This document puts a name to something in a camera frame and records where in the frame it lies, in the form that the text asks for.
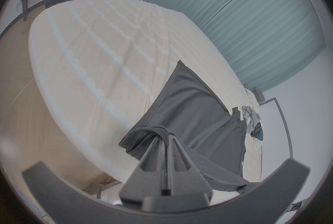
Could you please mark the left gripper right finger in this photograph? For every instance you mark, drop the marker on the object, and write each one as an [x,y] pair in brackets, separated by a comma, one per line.
[187,181]

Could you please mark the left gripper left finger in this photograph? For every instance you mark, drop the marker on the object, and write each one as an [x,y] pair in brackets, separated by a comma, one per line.
[148,178]

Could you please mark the black T-shirt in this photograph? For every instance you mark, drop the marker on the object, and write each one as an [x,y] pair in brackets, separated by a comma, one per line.
[197,113]

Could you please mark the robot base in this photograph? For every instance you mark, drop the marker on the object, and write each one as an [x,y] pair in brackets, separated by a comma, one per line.
[111,191]

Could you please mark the bed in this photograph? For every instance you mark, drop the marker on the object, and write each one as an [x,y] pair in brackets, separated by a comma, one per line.
[104,61]

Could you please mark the dark blue garment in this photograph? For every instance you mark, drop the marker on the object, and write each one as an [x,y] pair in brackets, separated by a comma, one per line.
[260,136]

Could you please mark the black shiny garment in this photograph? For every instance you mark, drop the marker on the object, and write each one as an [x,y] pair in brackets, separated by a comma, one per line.
[257,127]

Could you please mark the grey garment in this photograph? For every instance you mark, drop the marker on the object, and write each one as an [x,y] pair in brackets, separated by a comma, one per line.
[251,116]

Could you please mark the white printed pillow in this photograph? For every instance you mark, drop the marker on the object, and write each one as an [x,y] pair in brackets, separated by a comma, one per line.
[251,97]

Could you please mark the grey bedside table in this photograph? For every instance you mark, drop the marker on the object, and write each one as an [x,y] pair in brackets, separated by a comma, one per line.
[258,93]

